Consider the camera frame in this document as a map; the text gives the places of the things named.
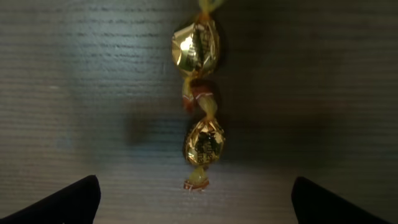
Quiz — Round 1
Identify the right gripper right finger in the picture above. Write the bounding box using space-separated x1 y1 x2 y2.
290 176 392 224

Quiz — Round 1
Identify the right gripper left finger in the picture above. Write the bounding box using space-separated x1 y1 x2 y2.
0 174 102 224

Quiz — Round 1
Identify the gold wrapped candy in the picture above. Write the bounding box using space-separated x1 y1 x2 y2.
170 0 226 112
182 79 226 192

